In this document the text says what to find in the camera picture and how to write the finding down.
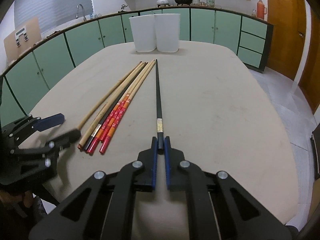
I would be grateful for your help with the green base cabinets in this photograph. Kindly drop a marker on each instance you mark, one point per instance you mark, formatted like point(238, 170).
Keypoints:
point(29, 78)

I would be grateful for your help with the black chair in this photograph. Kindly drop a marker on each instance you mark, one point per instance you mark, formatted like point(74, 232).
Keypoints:
point(315, 144)

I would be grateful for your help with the red orange patterned chopstick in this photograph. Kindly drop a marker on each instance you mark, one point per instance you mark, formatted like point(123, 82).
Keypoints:
point(120, 107)

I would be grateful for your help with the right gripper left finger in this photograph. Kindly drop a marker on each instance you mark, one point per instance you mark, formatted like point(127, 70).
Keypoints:
point(146, 178)

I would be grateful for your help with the cardboard box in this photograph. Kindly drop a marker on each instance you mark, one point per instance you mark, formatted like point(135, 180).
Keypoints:
point(22, 39)

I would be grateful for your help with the black wok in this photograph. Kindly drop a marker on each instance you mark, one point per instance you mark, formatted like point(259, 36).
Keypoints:
point(183, 2)

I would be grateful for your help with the white cooking pot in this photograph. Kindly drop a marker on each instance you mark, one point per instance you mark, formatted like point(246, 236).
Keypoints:
point(163, 3)

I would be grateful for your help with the white plastic container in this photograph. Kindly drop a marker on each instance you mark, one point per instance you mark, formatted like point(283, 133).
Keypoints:
point(143, 33)
point(167, 27)

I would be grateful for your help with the orange thermos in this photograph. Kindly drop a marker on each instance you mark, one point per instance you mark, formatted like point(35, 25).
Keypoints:
point(261, 10)

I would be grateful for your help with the left white plastic container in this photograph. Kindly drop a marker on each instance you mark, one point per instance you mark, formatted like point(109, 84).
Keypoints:
point(143, 33)

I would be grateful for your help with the right white plastic container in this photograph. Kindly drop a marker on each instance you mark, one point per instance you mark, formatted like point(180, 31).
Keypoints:
point(167, 27)

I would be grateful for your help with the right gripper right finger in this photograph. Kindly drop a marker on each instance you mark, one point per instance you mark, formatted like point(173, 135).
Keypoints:
point(175, 178)

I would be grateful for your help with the black chopstick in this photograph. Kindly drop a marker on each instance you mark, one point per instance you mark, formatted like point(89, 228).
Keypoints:
point(90, 141)
point(160, 137)

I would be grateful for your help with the plain wooden chopstick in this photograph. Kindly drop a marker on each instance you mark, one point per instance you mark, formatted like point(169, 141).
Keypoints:
point(108, 102)
point(95, 107)

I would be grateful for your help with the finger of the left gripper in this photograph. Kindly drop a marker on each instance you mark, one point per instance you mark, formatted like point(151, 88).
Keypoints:
point(65, 140)
point(49, 122)

